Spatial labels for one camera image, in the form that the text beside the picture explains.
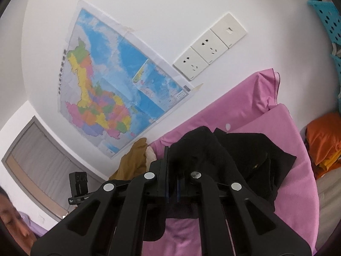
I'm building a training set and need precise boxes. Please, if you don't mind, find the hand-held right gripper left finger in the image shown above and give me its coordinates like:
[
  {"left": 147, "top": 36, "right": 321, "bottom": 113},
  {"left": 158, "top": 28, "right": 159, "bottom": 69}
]
[{"left": 30, "top": 146, "right": 170, "bottom": 256}]

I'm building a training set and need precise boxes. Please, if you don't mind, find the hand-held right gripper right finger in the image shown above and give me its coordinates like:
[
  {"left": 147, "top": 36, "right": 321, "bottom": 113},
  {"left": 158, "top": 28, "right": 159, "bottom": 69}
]
[{"left": 176, "top": 171, "right": 312, "bottom": 256}]

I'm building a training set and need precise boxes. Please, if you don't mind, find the black garment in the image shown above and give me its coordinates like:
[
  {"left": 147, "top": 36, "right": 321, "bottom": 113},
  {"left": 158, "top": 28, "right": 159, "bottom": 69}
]
[{"left": 144, "top": 126, "right": 297, "bottom": 242}]

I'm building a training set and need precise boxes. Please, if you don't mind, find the cream cloth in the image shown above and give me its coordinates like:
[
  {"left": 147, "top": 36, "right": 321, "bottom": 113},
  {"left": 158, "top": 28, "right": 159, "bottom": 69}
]
[{"left": 145, "top": 147, "right": 158, "bottom": 165}]

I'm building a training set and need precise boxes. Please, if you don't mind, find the mustard cloth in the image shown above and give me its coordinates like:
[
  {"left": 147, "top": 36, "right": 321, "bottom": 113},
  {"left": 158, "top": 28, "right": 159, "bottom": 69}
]
[{"left": 109, "top": 138, "right": 150, "bottom": 181}]

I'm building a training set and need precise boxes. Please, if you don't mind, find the window with grey blind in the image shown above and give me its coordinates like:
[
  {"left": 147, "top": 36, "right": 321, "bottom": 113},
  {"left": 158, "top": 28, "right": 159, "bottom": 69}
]
[{"left": 1, "top": 116, "right": 107, "bottom": 220}]

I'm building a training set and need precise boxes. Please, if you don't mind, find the person's purple top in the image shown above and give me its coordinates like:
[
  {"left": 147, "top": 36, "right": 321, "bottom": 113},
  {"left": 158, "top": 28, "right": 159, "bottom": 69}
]
[{"left": 17, "top": 210, "right": 44, "bottom": 238}]

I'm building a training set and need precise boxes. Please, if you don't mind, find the person's head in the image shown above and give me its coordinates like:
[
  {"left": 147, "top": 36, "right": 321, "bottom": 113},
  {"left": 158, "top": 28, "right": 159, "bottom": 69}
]
[{"left": 0, "top": 187, "right": 38, "bottom": 256}]

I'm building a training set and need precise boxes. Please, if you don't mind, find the pink flower print bed sheet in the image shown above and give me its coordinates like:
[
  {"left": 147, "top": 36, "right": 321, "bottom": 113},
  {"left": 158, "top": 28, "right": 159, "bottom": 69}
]
[{"left": 141, "top": 68, "right": 320, "bottom": 256}]

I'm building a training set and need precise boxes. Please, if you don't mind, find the beige cloth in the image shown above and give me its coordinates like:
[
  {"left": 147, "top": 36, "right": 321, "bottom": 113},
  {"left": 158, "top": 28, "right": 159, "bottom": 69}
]
[{"left": 316, "top": 171, "right": 341, "bottom": 248}]

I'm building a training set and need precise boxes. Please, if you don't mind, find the orange cloth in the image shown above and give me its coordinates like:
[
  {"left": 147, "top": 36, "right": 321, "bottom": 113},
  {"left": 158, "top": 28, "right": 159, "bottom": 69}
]
[{"left": 305, "top": 113, "right": 341, "bottom": 179}]

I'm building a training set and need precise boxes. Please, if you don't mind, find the blue perforated plastic basket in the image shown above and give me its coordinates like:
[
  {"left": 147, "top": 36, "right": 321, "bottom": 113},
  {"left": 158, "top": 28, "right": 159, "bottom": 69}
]
[
  {"left": 330, "top": 53, "right": 341, "bottom": 99},
  {"left": 308, "top": 0, "right": 341, "bottom": 44}
]

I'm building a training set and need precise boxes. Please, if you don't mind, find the colourful wall map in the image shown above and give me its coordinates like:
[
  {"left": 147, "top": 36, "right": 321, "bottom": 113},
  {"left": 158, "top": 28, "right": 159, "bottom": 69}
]
[{"left": 57, "top": 0, "right": 204, "bottom": 158}]

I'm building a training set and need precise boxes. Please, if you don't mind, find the white wall socket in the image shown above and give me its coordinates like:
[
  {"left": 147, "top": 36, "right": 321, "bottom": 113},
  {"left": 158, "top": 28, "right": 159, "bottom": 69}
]
[
  {"left": 173, "top": 47, "right": 211, "bottom": 81},
  {"left": 192, "top": 29, "right": 230, "bottom": 65}
]

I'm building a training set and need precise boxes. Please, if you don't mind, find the white wall outlet plate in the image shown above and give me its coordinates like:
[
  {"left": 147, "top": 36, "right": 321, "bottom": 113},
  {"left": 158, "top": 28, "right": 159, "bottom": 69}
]
[{"left": 210, "top": 12, "right": 247, "bottom": 49}]

